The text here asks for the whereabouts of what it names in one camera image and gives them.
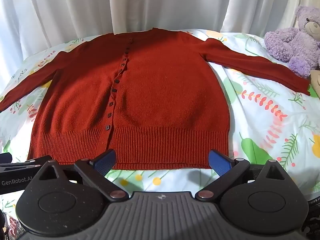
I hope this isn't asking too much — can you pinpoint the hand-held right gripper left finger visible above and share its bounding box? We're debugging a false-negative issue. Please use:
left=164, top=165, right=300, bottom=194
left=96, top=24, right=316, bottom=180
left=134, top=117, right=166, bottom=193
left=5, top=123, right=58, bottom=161
left=37, top=149, right=129, bottom=202

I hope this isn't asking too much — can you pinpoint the floral bed sheet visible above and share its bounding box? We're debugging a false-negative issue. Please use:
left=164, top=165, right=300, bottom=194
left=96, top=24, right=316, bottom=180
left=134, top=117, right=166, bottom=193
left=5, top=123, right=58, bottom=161
left=0, top=29, right=320, bottom=222

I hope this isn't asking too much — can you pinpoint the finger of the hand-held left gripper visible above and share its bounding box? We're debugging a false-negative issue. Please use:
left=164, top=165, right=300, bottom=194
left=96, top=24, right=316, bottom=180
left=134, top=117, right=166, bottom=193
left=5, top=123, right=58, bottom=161
left=0, top=155, right=52, bottom=174

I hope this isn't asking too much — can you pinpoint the red knit cardigan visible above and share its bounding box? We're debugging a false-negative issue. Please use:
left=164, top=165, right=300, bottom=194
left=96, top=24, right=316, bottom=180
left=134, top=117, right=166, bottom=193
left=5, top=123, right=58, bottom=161
left=0, top=27, right=312, bottom=172

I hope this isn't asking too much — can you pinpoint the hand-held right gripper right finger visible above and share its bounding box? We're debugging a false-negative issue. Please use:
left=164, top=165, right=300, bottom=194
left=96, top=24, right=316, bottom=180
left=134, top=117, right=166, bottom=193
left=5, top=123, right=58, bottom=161
left=195, top=149, right=287, bottom=202

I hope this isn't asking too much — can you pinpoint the white curtain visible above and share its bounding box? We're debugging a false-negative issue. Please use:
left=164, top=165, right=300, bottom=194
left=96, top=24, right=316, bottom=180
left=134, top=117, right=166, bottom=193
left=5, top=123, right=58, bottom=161
left=0, top=0, right=320, bottom=67

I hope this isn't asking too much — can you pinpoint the purple teddy bear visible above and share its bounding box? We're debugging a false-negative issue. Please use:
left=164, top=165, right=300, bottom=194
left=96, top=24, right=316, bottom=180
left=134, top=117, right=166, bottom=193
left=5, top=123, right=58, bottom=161
left=264, top=4, right=320, bottom=78

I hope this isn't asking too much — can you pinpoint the dark printed object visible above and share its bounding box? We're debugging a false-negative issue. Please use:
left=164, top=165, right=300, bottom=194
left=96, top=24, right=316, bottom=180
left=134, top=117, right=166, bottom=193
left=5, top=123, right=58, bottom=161
left=0, top=211, right=27, bottom=240
left=305, top=196, right=320, bottom=233

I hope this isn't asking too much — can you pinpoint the beige plush toy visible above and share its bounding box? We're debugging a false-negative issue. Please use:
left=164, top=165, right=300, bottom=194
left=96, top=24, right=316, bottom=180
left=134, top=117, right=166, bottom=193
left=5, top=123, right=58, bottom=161
left=310, top=69, right=320, bottom=98

